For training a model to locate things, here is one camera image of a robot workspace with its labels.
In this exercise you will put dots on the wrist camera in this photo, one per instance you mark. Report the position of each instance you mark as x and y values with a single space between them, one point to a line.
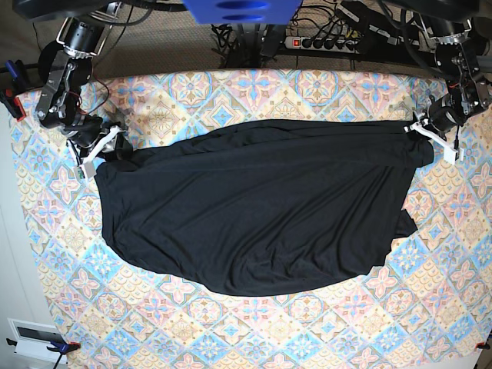
452 156
86 171

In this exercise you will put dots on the table clamp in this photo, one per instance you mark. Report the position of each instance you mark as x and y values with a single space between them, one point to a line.
57 346
483 346
19 82

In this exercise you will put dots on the white wall outlet box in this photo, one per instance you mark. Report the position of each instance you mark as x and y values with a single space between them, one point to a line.
32 340

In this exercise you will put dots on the white power strip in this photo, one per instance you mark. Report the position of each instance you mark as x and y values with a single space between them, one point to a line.
334 44

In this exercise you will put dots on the lower left table clamp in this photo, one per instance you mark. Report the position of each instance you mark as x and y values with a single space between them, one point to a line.
57 346

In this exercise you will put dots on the patterned tile tablecloth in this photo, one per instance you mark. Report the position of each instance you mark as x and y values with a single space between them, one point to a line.
430 302

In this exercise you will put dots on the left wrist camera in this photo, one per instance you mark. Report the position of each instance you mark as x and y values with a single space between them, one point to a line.
452 156

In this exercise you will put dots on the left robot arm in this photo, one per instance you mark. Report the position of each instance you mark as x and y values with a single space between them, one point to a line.
456 62

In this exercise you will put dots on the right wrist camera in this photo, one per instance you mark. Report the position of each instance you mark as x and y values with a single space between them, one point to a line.
86 171

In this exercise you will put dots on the upper left table clamp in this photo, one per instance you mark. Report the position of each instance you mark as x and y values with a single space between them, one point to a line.
19 82

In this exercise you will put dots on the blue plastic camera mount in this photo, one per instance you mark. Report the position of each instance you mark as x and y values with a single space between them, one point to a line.
275 12

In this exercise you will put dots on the lower right table clamp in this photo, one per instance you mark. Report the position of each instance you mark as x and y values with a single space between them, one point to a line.
483 346

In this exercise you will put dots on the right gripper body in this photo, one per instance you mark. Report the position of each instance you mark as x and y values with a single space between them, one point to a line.
92 136

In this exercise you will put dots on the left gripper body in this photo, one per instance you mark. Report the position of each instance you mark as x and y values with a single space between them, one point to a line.
438 119

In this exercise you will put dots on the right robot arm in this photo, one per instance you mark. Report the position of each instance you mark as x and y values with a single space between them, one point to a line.
65 66

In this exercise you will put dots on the black long-sleeve t-shirt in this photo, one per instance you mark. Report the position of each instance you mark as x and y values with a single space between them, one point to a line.
266 207

